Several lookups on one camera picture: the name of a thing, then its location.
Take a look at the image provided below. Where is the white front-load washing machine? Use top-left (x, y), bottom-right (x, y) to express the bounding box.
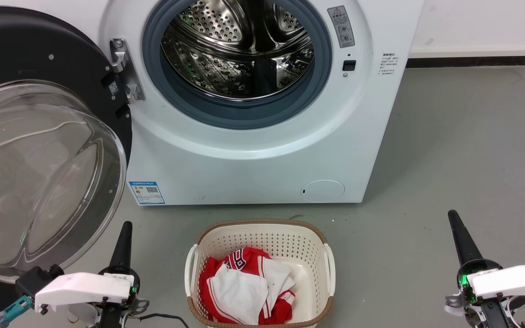
top-left (87, 0), bottom-right (425, 206)

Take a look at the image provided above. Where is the blue energy label sticker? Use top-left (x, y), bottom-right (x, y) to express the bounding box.
top-left (128, 181), bottom-right (165, 205)

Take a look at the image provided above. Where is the red and white jersey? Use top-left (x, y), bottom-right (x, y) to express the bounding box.
top-left (198, 247), bottom-right (298, 325)

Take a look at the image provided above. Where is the grey warning sticker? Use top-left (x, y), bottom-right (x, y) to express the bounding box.
top-left (327, 5), bottom-right (355, 49)

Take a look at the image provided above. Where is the thick white floor cable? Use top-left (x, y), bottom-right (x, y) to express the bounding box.
top-left (0, 120), bottom-right (88, 156)

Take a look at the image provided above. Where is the black printed text label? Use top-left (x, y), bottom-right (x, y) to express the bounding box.
top-left (378, 52), bottom-right (398, 76)

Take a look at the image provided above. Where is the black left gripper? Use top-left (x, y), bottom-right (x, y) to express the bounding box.
top-left (68, 221), bottom-right (150, 328)

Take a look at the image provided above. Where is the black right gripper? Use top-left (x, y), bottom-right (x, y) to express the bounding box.
top-left (444, 210), bottom-right (525, 328)

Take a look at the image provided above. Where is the perforated steel washer drum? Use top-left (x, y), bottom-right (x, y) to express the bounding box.
top-left (161, 0), bottom-right (316, 102)

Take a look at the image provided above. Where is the black round glass washer door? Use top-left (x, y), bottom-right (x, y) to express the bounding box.
top-left (0, 5), bottom-right (134, 320)

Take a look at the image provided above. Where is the teal cable connector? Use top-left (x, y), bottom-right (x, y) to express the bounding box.
top-left (0, 295), bottom-right (33, 327)

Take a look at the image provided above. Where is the cream plastic laundry basket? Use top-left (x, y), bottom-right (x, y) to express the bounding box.
top-left (184, 220), bottom-right (336, 328)

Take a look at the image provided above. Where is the round white filter cover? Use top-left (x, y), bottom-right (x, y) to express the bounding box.
top-left (301, 179), bottom-right (346, 203)

